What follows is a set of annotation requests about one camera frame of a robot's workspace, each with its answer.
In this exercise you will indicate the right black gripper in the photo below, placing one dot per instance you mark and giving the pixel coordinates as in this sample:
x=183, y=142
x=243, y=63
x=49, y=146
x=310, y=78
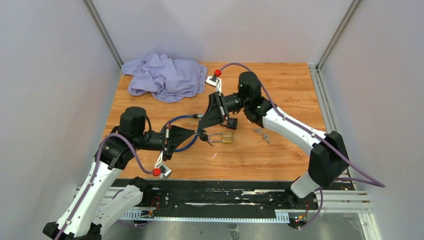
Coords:
x=213, y=115

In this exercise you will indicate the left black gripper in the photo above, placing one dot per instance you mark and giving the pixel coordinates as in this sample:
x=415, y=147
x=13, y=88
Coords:
x=177, y=135

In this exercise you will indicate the blue cable lock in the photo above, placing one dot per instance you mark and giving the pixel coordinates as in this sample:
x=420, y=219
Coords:
x=193, y=116

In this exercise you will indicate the black head key pair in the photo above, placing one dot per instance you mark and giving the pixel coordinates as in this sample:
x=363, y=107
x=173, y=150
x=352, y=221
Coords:
x=203, y=136

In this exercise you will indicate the small black padlock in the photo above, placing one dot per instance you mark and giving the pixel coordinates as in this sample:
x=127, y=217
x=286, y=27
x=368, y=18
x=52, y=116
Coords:
x=231, y=123

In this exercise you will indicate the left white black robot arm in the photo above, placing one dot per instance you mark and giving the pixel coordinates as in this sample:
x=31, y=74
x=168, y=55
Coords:
x=133, y=138

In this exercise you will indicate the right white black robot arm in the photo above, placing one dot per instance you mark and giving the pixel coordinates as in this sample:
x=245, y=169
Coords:
x=327, y=152

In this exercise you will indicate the silver key bunch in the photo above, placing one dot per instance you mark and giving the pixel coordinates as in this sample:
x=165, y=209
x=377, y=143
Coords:
x=262, y=133

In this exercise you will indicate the brass padlock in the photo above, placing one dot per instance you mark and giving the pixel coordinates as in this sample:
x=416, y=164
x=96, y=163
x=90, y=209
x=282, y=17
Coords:
x=221, y=137

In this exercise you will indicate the crumpled lavender cloth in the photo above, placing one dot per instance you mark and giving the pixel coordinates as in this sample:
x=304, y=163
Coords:
x=168, y=80

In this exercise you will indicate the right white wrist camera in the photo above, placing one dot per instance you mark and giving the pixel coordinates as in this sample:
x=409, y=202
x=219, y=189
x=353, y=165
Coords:
x=215, y=80

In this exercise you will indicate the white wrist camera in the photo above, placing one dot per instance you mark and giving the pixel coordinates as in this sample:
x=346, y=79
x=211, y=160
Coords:
x=160, y=169
x=215, y=80

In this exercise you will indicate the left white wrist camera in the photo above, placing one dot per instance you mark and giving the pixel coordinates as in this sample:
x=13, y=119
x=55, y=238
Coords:
x=160, y=169

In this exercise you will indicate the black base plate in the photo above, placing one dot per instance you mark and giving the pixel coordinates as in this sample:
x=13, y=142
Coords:
x=223, y=199

